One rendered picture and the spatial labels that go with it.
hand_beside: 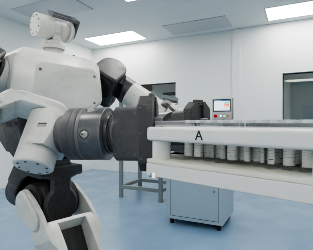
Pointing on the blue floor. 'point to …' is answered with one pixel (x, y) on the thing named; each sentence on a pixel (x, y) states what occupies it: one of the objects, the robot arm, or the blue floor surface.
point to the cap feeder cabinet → (198, 202)
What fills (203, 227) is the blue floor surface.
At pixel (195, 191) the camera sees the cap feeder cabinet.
